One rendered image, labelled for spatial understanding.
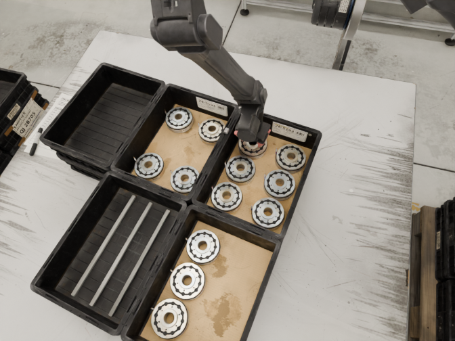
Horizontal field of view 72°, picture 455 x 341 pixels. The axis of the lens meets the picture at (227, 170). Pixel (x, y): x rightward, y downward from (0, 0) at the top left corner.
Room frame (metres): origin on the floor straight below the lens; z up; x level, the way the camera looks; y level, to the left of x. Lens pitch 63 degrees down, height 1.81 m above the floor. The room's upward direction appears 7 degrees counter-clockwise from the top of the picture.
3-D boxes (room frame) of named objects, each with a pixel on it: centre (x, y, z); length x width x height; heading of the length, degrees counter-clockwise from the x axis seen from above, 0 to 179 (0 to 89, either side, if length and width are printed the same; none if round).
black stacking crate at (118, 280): (0.26, 0.36, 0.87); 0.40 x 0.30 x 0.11; 150
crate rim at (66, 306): (0.26, 0.36, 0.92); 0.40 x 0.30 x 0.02; 150
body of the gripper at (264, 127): (0.59, -0.10, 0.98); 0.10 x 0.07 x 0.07; 58
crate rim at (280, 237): (0.46, -0.10, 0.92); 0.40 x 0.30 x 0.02; 150
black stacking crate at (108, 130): (0.76, 0.42, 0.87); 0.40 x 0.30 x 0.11; 150
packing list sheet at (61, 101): (0.90, 0.71, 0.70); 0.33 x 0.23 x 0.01; 158
